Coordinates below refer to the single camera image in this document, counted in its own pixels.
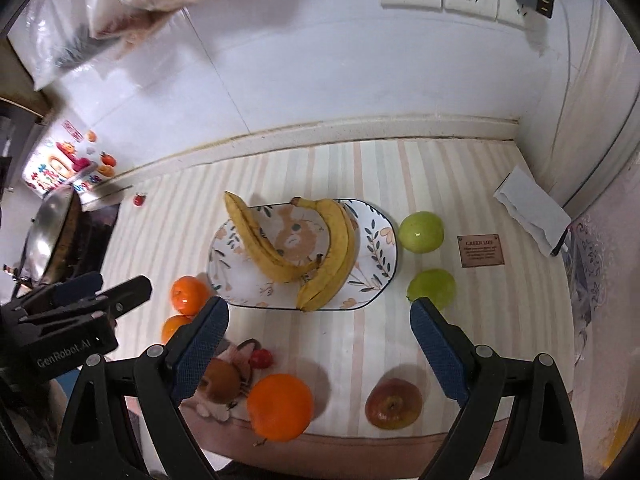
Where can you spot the small mandarin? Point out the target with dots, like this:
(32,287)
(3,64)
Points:
(171,325)
(188,295)

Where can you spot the white wall socket right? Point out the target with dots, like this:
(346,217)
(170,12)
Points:
(512,13)

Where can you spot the steel wok pan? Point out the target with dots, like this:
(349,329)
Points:
(51,237)

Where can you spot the red apple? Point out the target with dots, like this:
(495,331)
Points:
(393,404)

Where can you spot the green apple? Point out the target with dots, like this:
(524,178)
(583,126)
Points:
(421,232)
(437,285)

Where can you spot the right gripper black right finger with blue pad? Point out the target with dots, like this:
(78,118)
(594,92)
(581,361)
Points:
(541,439)

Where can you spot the colourful fruit sticker sheet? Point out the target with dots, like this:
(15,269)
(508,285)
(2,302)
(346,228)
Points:
(70,154)

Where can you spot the brown kiwi-like fruit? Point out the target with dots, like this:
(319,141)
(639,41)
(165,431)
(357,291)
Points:
(220,383)

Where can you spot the striped table cloth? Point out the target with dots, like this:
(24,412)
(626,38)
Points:
(520,309)

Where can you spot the floral white ceramic plate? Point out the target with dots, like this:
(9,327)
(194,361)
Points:
(299,235)

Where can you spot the large orange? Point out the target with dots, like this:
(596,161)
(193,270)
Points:
(281,407)

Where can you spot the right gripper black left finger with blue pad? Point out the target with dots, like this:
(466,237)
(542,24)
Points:
(97,440)

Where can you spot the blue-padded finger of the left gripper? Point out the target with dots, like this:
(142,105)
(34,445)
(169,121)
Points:
(48,297)

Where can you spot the right yellow banana bunch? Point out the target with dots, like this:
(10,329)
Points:
(337,263)

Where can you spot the left yellow banana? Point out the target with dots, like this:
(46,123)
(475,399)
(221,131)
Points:
(261,251)

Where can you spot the brown label patch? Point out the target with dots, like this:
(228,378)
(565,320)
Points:
(480,250)

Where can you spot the clear plastic bag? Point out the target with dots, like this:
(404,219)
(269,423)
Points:
(144,39)

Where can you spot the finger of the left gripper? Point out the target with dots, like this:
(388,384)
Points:
(125,297)

